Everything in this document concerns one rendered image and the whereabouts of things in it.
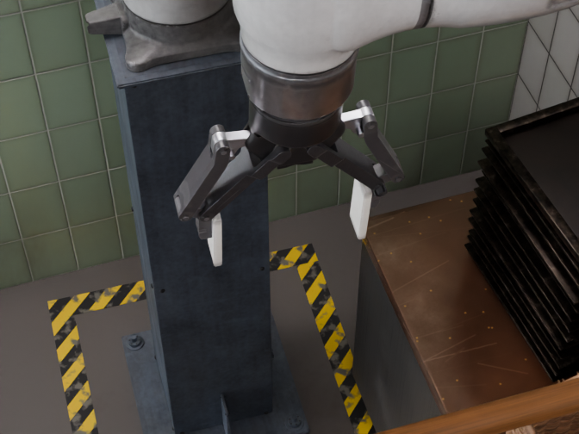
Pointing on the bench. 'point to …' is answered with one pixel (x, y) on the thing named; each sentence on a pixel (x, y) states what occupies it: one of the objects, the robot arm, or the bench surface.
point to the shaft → (502, 412)
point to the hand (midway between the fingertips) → (287, 232)
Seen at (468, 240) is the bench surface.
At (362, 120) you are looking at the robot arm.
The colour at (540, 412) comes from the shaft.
